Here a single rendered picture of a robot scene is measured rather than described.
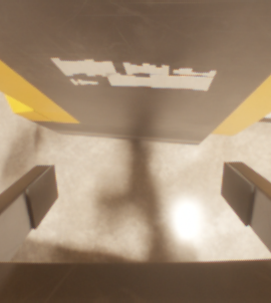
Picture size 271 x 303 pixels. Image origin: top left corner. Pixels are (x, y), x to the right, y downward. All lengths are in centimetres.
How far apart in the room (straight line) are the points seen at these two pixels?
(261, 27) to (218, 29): 4
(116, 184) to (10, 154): 52
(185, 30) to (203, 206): 76
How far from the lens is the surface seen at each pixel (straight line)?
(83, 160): 97
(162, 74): 32
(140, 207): 92
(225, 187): 16
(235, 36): 26
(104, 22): 25
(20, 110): 70
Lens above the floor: 90
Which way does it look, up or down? 80 degrees down
